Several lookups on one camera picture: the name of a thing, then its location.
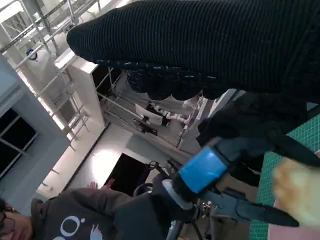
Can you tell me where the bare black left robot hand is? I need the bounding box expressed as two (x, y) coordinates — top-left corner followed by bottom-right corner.
(172, 129), (320, 228)

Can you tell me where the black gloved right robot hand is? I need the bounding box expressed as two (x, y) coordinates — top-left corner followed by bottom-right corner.
(66, 0), (320, 105)

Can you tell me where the round toy bread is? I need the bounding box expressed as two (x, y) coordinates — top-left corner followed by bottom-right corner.
(272, 157), (320, 227)

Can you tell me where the pink bowl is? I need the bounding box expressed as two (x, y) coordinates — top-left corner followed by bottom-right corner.
(267, 199), (320, 240)

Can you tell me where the green cutting mat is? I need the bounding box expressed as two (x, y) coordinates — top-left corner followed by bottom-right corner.
(248, 104), (320, 240)

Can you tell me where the white monitor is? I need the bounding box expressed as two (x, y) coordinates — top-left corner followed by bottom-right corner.
(134, 103), (163, 126)

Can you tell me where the black desk panel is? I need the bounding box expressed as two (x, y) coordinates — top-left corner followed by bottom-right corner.
(101, 152), (152, 198)

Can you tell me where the white shelf cabinet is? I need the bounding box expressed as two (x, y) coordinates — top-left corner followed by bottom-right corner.
(53, 51), (123, 131)

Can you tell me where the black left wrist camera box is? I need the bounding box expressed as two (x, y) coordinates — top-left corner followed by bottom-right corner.
(114, 193), (181, 240)

